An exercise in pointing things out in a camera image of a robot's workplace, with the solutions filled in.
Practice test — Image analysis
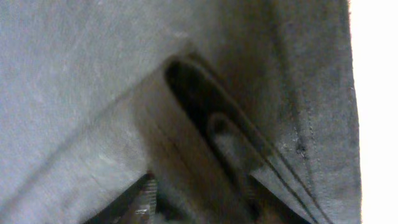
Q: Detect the black t-shirt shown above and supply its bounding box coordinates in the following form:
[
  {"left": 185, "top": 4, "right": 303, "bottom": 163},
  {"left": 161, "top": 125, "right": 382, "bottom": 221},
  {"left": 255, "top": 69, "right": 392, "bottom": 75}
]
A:
[{"left": 1, "top": 0, "right": 362, "bottom": 223}]

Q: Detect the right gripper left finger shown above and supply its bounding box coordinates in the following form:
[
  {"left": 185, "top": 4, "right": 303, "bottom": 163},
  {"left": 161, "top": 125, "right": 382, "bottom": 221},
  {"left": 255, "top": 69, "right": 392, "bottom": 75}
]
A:
[{"left": 84, "top": 172, "right": 157, "bottom": 224}]

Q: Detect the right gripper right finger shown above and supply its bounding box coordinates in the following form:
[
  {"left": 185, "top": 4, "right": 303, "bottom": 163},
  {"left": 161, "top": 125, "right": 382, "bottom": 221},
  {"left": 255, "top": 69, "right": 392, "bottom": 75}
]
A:
[{"left": 248, "top": 175, "right": 309, "bottom": 224}]

